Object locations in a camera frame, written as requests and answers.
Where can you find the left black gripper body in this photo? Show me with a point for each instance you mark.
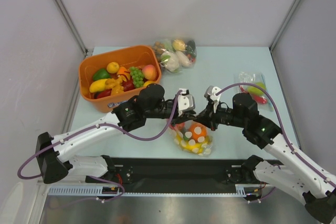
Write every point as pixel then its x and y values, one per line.
pixel 165 108

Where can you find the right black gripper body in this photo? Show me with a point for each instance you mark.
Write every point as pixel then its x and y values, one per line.
pixel 210 116

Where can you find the fake orange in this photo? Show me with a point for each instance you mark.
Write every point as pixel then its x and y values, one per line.
pixel 198 132

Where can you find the zip bag of fruit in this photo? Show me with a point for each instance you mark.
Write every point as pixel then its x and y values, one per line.
pixel 183 138

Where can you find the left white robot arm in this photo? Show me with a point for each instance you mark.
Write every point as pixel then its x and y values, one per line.
pixel 57 156

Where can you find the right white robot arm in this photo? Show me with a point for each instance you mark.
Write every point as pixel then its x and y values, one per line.
pixel 301 177

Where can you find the fake peach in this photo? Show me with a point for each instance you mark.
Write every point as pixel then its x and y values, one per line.
pixel 150 72

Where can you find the green fake grapes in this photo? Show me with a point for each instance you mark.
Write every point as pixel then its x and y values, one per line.
pixel 137 77

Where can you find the zip bag with pear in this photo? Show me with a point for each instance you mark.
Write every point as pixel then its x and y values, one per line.
pixel 258 79

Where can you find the zip bag of vegetables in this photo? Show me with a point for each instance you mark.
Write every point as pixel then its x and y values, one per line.
pixel 174 54

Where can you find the yellow fake lemon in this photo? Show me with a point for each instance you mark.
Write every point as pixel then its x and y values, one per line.
pixel 112 67

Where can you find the yellow fake mango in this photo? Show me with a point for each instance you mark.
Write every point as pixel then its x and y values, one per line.
pixel 98 86

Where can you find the green fake bell pepper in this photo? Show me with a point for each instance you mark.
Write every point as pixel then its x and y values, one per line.
pixel 101 74

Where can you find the orange plastic bin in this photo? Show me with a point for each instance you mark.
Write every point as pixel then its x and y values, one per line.
pixel 119 87

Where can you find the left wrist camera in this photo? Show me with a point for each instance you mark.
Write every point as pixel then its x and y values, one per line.
pixel 185 101

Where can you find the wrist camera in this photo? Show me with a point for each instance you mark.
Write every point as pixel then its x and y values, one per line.
pixel 185 101
pixel 211 93

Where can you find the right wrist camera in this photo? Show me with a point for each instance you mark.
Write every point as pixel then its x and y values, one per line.
pixel 211 93

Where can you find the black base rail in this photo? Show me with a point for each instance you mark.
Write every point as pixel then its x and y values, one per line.
pixel 180 175

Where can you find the white cable duct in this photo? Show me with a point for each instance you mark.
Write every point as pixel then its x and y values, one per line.
pixel 109 191

